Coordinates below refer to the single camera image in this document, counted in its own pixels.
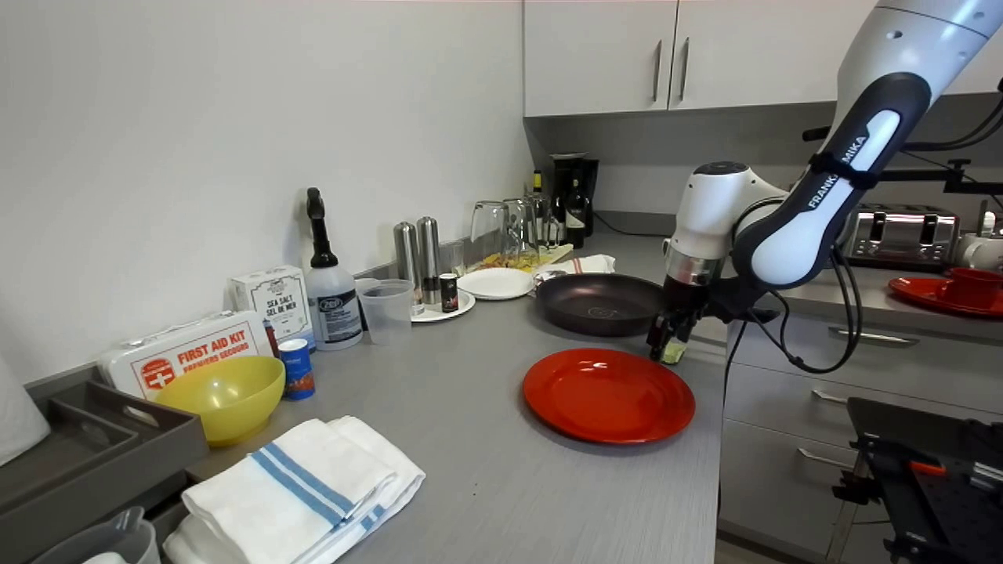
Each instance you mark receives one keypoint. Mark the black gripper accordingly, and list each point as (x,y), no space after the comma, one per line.
(687,304)

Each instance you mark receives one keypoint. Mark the small yellow sponge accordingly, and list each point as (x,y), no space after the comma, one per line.
(676,352)

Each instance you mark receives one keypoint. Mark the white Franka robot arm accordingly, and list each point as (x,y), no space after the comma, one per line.
(834,200)

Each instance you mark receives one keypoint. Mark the red dinner plate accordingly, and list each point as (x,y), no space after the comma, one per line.
(608,395)

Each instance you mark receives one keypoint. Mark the large white plate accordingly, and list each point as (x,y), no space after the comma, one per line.
(498,284)

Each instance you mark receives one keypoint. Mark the black frying pan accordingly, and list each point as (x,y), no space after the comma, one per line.
(597,303)

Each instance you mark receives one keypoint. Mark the white towel red stripes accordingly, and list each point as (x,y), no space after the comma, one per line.
(584,265)

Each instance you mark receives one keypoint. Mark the white base cabinet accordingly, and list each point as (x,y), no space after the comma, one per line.
(785,448)

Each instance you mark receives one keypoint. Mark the yellow patterned drying mat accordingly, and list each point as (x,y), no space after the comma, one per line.
(523,257)

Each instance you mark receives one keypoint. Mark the black coffee machine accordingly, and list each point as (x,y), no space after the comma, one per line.
(576,200)

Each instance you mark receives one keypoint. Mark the small green bottle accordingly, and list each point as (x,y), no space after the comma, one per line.
(538,188)

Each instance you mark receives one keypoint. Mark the small dark spice bottle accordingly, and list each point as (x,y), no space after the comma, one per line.
(451,296)

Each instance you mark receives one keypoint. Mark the small white saucer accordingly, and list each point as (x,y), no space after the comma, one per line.
(428,311)

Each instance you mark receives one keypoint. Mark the silver toaster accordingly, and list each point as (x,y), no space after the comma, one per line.
(902,241)

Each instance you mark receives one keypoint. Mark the steel spice grinder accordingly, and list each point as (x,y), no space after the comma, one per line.
(407,255)
(428,255)

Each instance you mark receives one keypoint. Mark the red dish set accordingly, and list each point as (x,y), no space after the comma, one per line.
(952,294)

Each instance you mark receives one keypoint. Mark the clear plastic container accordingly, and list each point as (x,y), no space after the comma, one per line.
(383,303)

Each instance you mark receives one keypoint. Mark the black tripod stand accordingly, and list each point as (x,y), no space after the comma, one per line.
(928,490)

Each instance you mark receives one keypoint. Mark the white kitchen appliance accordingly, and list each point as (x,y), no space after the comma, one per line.
(986,247)

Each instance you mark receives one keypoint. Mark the spray bottle black trigger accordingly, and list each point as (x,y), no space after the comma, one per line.
(333,303)

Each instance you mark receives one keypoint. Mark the small blue can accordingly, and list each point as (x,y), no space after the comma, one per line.
(300,371)

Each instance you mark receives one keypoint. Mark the white printed box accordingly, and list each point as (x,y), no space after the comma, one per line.
(271,303)

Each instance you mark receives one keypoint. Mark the white towel blue stripes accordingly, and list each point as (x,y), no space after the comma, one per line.
(294,490)

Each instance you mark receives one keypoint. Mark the yellow plastic bowl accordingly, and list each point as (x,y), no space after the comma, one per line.
(224,395)

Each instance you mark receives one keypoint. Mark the white first aid kit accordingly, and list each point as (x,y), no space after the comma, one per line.
(183,354)

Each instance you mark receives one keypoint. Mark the grey plastic tray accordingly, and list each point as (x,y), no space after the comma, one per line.
(94,448)

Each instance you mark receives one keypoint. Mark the white wall cabinet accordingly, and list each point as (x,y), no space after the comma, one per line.
(733,53)

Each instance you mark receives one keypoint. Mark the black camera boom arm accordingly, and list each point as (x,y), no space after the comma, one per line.
(942,175)

